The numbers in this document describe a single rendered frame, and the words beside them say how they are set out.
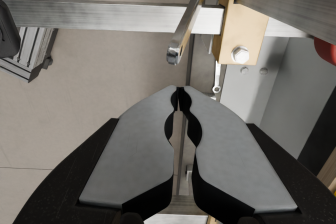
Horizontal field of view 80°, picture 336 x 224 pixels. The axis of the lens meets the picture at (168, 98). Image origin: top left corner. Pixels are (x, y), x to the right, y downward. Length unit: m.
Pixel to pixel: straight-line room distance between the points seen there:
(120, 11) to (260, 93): 0.46
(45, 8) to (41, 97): 1.29
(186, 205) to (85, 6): 0.29
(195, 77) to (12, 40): 0.34
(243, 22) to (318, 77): 0.26
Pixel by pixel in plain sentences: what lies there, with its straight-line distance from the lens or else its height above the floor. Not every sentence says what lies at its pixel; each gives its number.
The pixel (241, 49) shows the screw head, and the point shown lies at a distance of 0.26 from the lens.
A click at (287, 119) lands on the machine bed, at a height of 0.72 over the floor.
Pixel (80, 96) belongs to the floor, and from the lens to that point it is 1.43.
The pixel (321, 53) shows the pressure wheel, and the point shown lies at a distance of 0.29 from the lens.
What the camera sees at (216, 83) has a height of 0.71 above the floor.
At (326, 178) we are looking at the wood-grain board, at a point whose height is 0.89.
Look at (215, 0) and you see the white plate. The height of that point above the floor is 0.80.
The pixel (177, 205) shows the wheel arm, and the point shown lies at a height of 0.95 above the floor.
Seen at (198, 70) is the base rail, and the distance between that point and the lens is 0.46.
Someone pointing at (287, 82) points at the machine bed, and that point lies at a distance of 0.57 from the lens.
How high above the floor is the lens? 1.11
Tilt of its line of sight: 59 degrees down
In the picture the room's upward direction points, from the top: 178 degrees counter-clockwise
